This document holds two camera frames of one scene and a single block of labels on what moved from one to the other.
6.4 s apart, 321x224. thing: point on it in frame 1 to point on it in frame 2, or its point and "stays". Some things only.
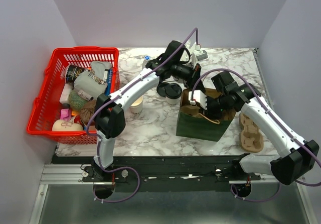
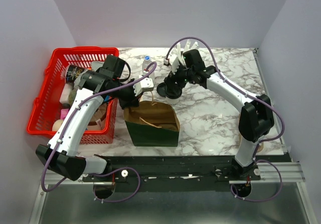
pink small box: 65,114 stays
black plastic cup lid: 173,90 stays
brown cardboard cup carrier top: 191,110 to 169,126
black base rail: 162,173 stays
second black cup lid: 161,90 stays
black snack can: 72,72 stays
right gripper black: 210,114 to 171,79
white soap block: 64,97 stays
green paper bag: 194,121 to 153,123
